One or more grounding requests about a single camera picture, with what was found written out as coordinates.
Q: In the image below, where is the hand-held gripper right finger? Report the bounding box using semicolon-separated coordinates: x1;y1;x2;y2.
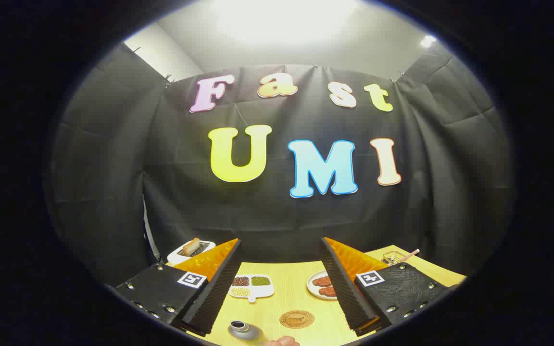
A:
320;237;451;337

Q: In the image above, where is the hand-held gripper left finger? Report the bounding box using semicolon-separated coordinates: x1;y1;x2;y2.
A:
115;239;242;337

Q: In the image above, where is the silver bottle green label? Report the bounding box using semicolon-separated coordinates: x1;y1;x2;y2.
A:
228;320;270;345

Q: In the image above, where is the round cork coaster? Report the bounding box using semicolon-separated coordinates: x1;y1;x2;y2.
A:
279;310;315;329

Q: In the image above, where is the white oval plate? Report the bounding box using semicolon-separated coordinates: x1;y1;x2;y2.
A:
306;270;339;301

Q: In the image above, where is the white toaster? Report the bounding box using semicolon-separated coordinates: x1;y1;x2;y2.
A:
167;240;216;266

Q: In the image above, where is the white divided dish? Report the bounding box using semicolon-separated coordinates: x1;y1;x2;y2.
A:
228;274;275;303

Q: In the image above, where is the wooden table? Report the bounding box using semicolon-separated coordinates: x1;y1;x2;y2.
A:
165;245;466;346

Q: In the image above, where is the gold wire basket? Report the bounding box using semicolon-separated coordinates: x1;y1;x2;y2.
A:
381;251;407;266

